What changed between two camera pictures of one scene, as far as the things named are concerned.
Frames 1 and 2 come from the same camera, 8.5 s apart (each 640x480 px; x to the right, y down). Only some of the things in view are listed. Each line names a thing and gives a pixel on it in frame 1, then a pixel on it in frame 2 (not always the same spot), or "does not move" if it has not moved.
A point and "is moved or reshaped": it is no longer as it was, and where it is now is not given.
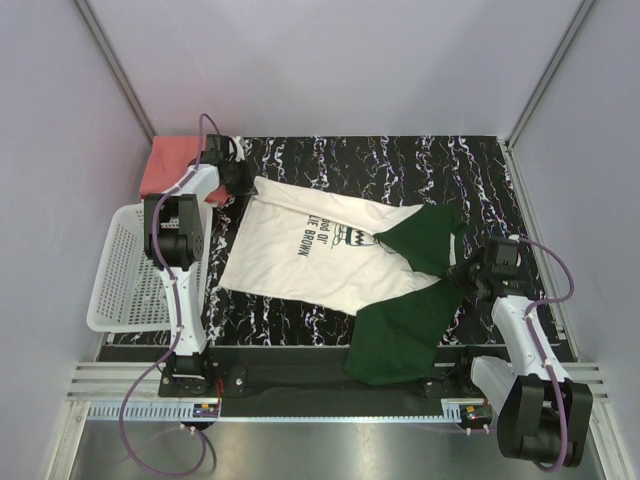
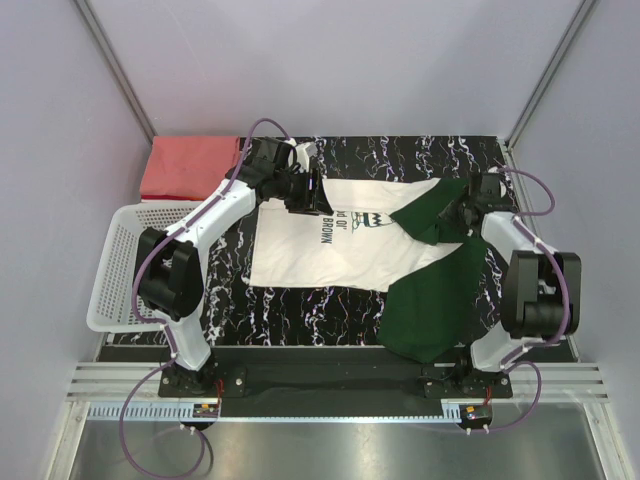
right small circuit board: x=476 y=413 does not move
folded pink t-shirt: x=168 y=158 does not move
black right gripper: x=458 y=270 -> x=448 y=213
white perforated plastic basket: x=128 y=294 does not move
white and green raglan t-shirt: x=388 y=264 is moved or reshaped
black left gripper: x=246 y=187 -> x=313 y=201
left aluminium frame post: x=116 y=65 does not move
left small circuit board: x=206 y=410 does not move
